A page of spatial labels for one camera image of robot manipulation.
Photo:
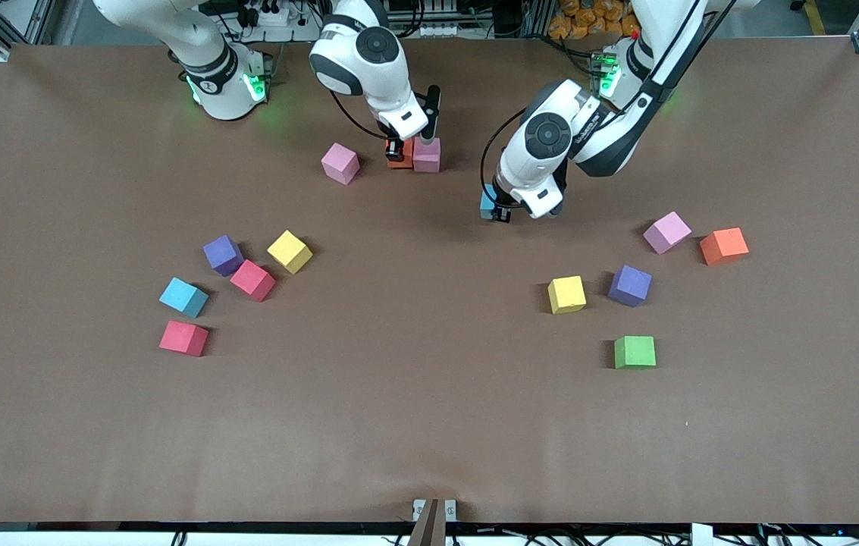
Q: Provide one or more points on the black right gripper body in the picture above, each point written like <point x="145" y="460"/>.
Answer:
<point x="396" y="145"/>

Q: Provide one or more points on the orange foam cube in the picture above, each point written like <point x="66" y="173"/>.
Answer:
<point x="403" y="162"/>
<point x="724" y="246"/>

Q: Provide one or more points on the cyan foam cube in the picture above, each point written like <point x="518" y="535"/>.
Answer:
<point x="183" y="296"/>
<point x="486" y="205"/>

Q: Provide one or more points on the pink foam cube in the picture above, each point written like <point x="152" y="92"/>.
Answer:
<point x="666" y="231"/>
<point x="427" y="157"/>
<point x="340" y="163"/>

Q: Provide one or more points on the yellow foam cube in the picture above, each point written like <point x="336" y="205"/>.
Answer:
<point x="566" y="294"/>
<point x="289" y="251"/>

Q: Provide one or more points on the purple foam cube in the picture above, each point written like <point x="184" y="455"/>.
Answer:
<point x="630" y="286"/>
<point x="223" y="255"/>

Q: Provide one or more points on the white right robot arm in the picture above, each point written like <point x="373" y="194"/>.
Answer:
<point x="399" y="76"/>

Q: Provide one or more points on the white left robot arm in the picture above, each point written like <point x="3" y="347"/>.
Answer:
<point x="528" y="182"/>

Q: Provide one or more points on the grey electronics box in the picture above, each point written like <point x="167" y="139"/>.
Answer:
<point x="437" y="23"/>

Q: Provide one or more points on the white power strip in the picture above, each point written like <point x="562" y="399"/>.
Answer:
<point x="277" y="19"/>

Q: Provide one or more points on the green foam cube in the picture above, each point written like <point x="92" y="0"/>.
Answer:
<point x="634" y="352"/>

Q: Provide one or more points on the red foam cube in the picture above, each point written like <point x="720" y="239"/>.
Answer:
<point x="183" y="338"/>
<point x="252" y="280"/>

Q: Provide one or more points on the orange packets pile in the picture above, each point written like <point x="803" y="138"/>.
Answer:
<point x="588" y="19"/>

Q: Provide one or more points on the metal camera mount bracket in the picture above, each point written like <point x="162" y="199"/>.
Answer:
<point x="434" y="519"/>

